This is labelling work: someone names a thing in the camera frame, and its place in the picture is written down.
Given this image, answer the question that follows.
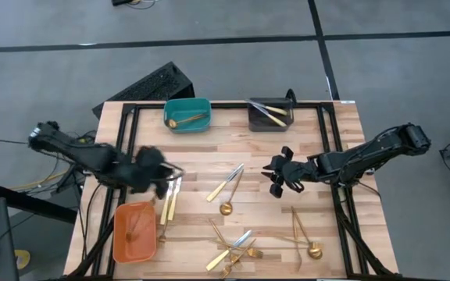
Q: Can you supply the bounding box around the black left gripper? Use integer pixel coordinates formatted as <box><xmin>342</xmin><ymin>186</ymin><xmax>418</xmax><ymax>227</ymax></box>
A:
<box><xmin>125</xmin><ymin>144</ymin><xmax>171</xmax><ymax>200</ymax></box>

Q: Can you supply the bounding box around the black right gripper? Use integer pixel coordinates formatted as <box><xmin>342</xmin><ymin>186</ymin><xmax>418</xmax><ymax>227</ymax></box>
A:
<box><xmin>262</xmin><ymin>146</ymin><xmax>316</xmax><ymax>198</ymax></box>

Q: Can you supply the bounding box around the cream-handled silver knife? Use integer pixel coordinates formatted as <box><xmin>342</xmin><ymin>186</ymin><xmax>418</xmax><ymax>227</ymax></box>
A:
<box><xmin>167</xmin><ymin>176</ymin><xmax>183</xmax><ymax>222</ymax></box>
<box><xmin>205</xmin><ymin>229</ymin><xmax>253</xmax><ymax>272</ymax></box>
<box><xmin>159</xmin><ymin>180</ymin><xmax>173</xmax><ymax>226</ymax></box>
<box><xmin>254</xmin><ymin>104</ymin><xmax>288</xmax><ymax>129</ymax></box>
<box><xmin>244</xmin><ymin>98</ymin><xmax>289</xmax><ymax>117</ymax></box>
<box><xmin>205</xmin><ymin>162</ymin><xmax>245</xmax><ymax>203</ymax></box>

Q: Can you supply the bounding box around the dark grey plastic bin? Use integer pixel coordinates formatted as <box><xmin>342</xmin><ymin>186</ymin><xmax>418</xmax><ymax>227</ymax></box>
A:
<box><xmin>247</xmin><ymin>97</ymin><xmax>295</xmax><ymax>133</ymax></box>

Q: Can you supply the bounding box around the gold spoon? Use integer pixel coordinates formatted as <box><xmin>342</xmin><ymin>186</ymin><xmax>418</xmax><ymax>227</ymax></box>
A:
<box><xmin>168</xmin><ymin>112</ymin><xmax>209</xmax><ymax>129</ymax></box>
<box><xmin>167</xmin><ymin>112</ymin><xmax>209</xmax><ymax>130</ymax></box>
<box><xmin>290</xmin><ymin>208</ymin><xmax>324</xmax><ymax>261</ymax></box>
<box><xmin>219</xmin><ymin>168</ymin><xmax>245</xmax><ymax>217</ymax></box>

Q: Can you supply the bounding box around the orange plastic bin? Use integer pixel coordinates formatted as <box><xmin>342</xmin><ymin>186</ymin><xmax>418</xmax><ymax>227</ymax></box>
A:
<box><xmin>112</xmin><ymin>201</ymin><xmax>158</xmax><ymax>265</ymax></box>

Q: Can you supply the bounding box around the teal plastic bin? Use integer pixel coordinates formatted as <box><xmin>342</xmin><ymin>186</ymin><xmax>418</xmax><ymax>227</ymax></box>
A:
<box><xmin>163</xmin><ymin>97</ymin><xmax>213</xmax><ymax>134</ymax></box>

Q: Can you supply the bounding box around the black perforated box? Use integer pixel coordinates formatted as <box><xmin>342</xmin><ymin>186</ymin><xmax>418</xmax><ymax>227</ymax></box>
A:
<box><xmin>91</xmin><ymin>61</ymin><xmax>195</xmax><ymax>120</ymax></box>

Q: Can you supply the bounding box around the black beam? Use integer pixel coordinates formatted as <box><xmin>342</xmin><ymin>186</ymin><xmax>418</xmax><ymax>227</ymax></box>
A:
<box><xmin>0</xmin><ymin>182</ymin><xmax>78</xmax><ymax>224</ymax></box>

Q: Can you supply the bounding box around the yellow tape roll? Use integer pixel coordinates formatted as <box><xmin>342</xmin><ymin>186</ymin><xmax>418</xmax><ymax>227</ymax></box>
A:
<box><xmin>13</xmin><ymin>249</ymin><xmax>31</xmax><ymax>271</ymax></box>

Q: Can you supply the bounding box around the black aluminium table frame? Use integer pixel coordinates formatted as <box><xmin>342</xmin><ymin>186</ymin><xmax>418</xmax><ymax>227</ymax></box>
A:
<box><xmin>66</xmin><ymin>101</ymin><xmax>402</xmax><ymax>281</ymax></box>

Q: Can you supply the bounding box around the black side bracket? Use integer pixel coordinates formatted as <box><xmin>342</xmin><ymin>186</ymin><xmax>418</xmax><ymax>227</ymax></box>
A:
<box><xmin>55</xmin><ymin>162</ymin><xmax>93</xmax><ymax>196</ymax></box>

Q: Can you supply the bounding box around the yellow cable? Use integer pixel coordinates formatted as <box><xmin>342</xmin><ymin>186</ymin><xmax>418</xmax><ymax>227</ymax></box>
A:
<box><xmin>9</xmin><ymin>169</ymin><xmax>70</xmax><ymax>192</ymax></box>

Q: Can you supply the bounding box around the long black cable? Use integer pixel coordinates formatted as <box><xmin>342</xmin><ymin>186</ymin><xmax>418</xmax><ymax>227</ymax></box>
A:
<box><xmin>0</xmin><ymin>137</ymin><xmax>34</xmax><ymax>146</ymax></box>

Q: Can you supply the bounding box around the thin floor cable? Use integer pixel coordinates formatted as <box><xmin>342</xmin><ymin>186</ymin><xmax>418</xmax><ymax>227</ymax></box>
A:
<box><xmin>129</xmin><ymin>0</ymin><xmax>157</xmax><ymax>10</ymax></box>

